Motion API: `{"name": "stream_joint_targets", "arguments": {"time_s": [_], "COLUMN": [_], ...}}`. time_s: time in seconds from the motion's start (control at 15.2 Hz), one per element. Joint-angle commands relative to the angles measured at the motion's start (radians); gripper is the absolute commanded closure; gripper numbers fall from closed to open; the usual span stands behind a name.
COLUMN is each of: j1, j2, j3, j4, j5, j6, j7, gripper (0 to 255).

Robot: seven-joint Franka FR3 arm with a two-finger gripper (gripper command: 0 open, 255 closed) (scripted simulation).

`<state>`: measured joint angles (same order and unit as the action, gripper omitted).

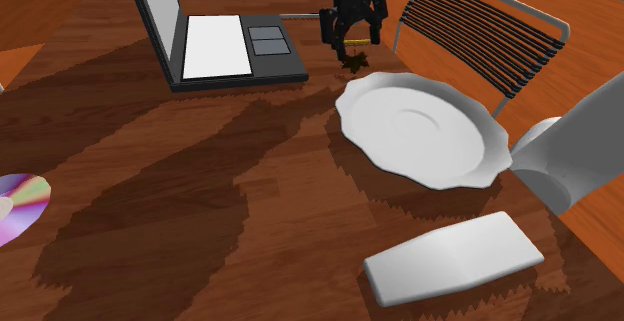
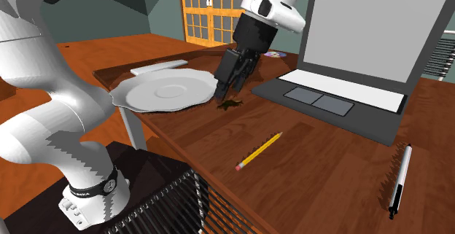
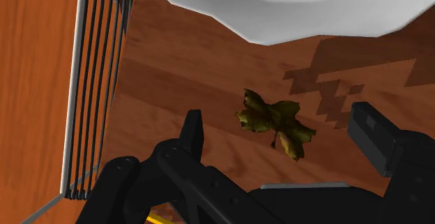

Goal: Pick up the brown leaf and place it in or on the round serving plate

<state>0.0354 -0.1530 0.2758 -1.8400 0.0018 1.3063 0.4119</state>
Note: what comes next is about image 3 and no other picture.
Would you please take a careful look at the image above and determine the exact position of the yellow object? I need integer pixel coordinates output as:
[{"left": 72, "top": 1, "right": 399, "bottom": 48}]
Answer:
[{"left": 146, "top": 212, "right": 176, "bottom": 224}]

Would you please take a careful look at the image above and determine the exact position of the dry olive green leaf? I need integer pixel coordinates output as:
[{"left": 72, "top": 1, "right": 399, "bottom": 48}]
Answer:
[{"left": 234, "top": 88, "right": 317, "bottom": 162}]

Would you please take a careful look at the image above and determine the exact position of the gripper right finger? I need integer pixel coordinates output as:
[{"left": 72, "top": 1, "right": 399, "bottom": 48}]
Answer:
[{"left": 346, "top": 101, "right": 435, "bottom": 224}]

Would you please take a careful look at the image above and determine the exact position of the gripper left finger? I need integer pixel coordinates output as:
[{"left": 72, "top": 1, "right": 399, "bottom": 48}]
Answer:
[{"left": 75, "top": 109, "right": 283, "bottom": 224}]

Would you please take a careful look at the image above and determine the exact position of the wire dish rack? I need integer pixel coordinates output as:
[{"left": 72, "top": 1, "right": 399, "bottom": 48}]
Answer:
[{"left": 20, "top": 0, "right": 138, "bottom": 224}]

